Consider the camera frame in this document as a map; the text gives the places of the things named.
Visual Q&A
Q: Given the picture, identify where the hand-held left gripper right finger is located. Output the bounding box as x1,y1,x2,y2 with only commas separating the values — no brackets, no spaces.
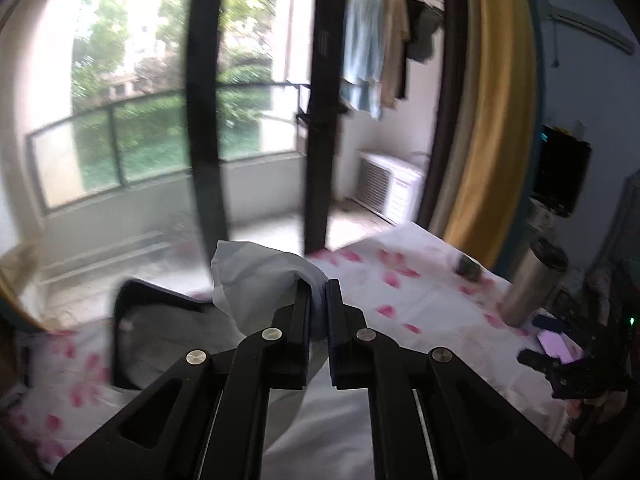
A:
325,278,584,480

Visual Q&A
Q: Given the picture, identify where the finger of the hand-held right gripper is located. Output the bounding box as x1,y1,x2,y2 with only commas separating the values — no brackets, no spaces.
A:
516,349,558,375

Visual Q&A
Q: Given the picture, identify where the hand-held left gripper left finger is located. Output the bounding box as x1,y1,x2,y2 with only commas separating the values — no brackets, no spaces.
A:
52,279,313,480

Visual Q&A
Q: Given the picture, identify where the white garment with black trim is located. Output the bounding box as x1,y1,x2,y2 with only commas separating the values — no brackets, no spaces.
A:
112,240,328,458

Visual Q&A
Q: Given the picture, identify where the purple phone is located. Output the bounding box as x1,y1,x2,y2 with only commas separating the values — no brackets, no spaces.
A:
537,331,585,365

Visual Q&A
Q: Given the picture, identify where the stainless steel tumbler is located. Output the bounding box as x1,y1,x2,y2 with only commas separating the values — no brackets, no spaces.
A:
500,236,569,328

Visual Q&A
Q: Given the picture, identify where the pink floral bed sheet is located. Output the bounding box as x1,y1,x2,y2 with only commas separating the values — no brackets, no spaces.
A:
10,222,576,480

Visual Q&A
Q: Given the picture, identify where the small dark object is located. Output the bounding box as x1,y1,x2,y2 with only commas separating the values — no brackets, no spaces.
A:
456,254,482,280

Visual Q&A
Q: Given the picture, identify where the white outdoor air conditioner unit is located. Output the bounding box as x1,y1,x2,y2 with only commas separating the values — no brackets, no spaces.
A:
354,149,427,224

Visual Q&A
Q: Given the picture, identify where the black monitor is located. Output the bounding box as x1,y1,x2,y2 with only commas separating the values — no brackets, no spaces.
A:
534,124,592,217

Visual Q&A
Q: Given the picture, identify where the glass balcony railing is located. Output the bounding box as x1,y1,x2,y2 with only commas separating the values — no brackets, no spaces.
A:
25,81,312,212

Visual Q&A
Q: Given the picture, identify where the dark brown door jamb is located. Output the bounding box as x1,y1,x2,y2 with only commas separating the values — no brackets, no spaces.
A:
416,0,470,233

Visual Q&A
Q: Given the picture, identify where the light blue hanging towel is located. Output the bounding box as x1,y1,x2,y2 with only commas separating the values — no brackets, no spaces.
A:
339,0,386,120

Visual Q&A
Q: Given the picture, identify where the beige hanging shirt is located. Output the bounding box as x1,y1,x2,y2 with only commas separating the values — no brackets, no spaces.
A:
380,0,411,109

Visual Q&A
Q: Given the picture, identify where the dark hanging garment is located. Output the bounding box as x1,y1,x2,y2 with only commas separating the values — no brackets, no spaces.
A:
397,0,445,101

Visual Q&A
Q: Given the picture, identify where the black sliding door frame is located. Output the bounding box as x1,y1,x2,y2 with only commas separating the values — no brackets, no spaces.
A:
296,0,355,255
184,0,232,263

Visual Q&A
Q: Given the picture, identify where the white wall air conditioner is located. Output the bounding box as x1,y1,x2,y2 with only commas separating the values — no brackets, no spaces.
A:
542,4,637,52

